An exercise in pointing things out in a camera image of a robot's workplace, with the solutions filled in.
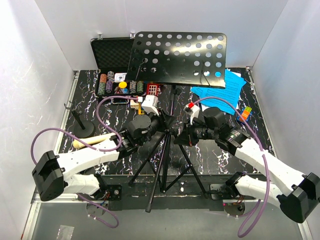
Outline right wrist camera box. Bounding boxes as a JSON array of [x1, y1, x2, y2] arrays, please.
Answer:
[[183, 102, 200, 125]]

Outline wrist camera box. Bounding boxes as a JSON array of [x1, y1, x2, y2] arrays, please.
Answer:
[[183, 102, 200, 125], [141, 94, 159, 116]]

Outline white sheet music page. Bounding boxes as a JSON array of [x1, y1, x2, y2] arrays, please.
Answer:
[[225, 69, 242, 78]]

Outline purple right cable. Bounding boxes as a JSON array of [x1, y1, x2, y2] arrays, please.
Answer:
[[193, 96, 271, 238]]

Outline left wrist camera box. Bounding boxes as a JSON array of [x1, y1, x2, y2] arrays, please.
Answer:
[[141, 94, 159, 116]]

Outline black microphone stand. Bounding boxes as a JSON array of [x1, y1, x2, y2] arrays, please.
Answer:
[[70, 109, 95, 139]]

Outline black music stand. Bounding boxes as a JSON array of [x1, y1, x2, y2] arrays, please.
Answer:
[[126, 31, 228, 214]]

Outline red yellow toy block house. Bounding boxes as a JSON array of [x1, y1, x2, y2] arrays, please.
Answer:
[[146, 83, 161, 97]]

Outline orange green blue block toy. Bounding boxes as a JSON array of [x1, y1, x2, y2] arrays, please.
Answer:
[[236, 106, 253, 124]]

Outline yellow blue block toy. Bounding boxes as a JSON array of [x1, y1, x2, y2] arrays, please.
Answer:
[[138, 105, 145, 115]]

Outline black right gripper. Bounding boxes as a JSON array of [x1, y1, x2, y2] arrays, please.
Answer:
[[174, 117, 218, 146]]

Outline black poker chip case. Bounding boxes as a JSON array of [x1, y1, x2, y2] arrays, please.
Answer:
[[90, 37, 147, 102]]

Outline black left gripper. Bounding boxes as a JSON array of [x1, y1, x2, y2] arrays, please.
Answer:
[[137, 107, 175, 146]]

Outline white playing card deck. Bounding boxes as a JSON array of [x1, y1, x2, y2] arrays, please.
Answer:
[[114, 72, 127, 82]]

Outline yellow dealer button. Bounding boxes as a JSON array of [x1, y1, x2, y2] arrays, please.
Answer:
[[118, 81, 128, 89]]

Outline white toy block piece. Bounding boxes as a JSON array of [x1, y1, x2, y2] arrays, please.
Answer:
[[130, 99, 139, 109]]

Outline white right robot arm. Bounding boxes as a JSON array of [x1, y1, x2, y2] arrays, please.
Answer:
[[174, 103, 320, 223]]

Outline blue sheet music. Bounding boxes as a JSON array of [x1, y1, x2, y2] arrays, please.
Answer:
[[191, 74, 247, 115]]

